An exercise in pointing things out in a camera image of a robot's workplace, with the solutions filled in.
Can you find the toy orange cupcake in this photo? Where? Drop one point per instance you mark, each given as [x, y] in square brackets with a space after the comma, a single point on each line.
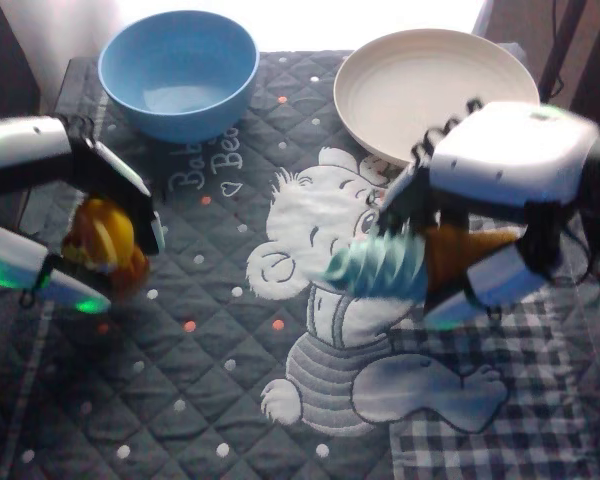
[105, 235]

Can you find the blue bowl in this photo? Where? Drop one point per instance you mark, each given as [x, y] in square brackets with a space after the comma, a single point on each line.
[180, 60]

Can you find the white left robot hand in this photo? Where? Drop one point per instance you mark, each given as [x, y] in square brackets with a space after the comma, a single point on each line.
[25, 142]

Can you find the toy ice cream cone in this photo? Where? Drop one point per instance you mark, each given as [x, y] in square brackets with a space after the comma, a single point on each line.
[375, 265]

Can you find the cream round plate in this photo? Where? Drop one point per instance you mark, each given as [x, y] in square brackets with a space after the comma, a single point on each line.
[405, 85]

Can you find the grey quilt with bear print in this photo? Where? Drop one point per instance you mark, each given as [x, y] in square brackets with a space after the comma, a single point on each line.
[205, 375]

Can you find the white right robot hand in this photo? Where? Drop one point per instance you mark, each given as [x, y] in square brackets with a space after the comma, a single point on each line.
[520, 150]

